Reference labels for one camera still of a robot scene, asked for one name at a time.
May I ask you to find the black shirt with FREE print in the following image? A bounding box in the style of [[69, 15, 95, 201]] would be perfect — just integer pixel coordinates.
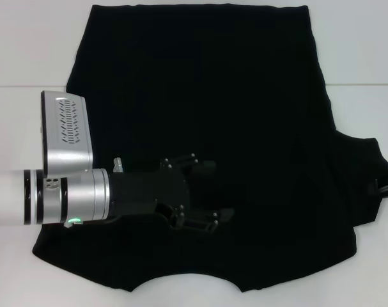
[[32, 4, 388, 294]]

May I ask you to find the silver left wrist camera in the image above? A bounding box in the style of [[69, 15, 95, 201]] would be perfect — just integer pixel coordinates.
[[40, 90, 95, 176]]

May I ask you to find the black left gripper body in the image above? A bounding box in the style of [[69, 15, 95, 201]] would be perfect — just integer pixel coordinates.
[[109, 155, 192, 230]]

